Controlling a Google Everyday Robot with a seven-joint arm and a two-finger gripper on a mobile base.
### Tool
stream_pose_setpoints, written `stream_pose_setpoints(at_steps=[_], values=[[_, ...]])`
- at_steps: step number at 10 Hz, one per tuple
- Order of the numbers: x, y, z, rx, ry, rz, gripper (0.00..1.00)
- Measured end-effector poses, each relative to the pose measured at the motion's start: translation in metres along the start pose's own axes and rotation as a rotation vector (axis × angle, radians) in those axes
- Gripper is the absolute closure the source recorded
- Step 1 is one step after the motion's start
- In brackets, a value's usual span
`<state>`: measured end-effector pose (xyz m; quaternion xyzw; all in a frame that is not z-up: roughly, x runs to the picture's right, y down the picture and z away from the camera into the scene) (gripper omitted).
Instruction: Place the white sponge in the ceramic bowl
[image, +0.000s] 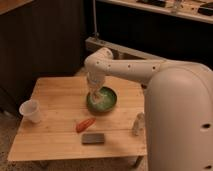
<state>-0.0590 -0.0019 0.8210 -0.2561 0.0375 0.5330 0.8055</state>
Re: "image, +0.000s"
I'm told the orange carrot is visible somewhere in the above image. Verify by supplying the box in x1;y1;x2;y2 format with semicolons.
76;118;96;133

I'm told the small white bottle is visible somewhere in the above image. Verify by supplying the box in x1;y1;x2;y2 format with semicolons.
132;113;145;136

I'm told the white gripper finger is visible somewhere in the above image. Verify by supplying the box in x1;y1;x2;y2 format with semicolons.
92;94;97;103
98;93;103;101

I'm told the metal frame beam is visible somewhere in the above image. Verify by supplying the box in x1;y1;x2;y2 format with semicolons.
85;37;160;60

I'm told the clear plastic cup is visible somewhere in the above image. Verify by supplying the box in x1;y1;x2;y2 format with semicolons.
19;99;41;123

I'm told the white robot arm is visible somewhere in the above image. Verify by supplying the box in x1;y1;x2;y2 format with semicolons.
84;48;213;171

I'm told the green ceramic bowl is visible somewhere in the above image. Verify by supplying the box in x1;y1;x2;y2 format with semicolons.
86;87;117;113

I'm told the background workbench shelf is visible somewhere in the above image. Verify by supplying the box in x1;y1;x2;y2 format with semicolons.
98;0;213;24

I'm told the wooden table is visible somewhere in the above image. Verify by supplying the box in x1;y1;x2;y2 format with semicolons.
8;76;147;161

